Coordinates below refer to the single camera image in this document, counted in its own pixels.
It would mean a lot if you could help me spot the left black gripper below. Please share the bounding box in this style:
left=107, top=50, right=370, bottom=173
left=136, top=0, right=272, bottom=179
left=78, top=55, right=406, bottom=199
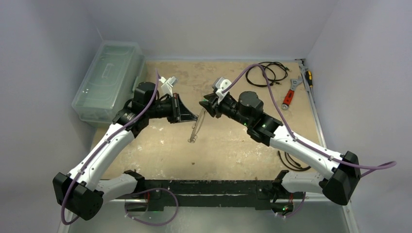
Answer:
left=146, top=93, right=197, bottom=124

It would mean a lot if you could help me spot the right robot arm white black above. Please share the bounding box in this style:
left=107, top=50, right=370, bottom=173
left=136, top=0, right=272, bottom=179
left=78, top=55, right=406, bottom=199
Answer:
left=199, top=91, right=361, bottom=206

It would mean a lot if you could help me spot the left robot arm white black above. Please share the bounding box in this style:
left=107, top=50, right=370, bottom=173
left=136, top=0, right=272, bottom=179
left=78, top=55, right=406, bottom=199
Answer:
left=52, top=82, right=198, bottom=225

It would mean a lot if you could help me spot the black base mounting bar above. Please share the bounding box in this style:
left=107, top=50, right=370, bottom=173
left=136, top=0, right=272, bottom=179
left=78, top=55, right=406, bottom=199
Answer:
left=125, top=180, right=303, bottom=211

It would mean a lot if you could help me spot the clear plastic storage box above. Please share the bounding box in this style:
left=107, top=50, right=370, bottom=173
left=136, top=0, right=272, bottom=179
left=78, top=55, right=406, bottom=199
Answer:
left=71, top=40, right=147, bottom=128

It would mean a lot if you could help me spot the yellow black screwdriver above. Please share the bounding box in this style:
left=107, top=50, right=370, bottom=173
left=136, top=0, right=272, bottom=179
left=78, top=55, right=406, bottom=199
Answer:
left=305, top=70, right=313, bottom=88

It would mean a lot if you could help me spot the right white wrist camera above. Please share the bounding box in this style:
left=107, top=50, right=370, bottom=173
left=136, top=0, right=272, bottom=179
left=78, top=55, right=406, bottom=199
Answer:
left=212, top=77, right=232, bottom=104

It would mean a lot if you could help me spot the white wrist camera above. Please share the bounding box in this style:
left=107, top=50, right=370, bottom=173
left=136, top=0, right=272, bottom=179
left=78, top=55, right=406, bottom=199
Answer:
left=160, top=76, right=178, bottom=96
left=212, top=77, right=232, bottom=104

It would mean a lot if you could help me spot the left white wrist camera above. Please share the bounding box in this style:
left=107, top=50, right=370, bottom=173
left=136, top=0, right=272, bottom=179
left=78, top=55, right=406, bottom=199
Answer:
left=160, top=76, right=178, bottom=96

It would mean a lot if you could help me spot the black coiled cable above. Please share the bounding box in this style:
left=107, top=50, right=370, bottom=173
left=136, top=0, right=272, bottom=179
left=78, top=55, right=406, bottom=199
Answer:
left=245, top=62, right=291, bottom=88

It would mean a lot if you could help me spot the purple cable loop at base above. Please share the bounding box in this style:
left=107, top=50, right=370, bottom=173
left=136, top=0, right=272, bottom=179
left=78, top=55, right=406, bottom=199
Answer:
left=124, top=189, right=180, bottom=227

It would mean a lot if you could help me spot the red handled adjustable wrench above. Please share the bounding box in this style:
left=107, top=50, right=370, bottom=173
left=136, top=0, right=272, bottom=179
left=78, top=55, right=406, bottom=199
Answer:
left=281, top=76, right=303, bottom=110

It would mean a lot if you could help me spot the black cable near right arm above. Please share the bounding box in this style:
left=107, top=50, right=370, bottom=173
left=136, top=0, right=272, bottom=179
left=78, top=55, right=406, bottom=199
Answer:
left=277, top=150, right=311, bottom=172

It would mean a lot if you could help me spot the aluminium frame rail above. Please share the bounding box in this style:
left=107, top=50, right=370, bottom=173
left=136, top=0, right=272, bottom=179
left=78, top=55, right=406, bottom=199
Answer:
left=70, top=58, right=351, bottom=213

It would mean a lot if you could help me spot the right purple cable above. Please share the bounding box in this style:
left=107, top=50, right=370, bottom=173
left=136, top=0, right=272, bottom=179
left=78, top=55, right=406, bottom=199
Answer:
left=221, top=64, right=397, bottom=178

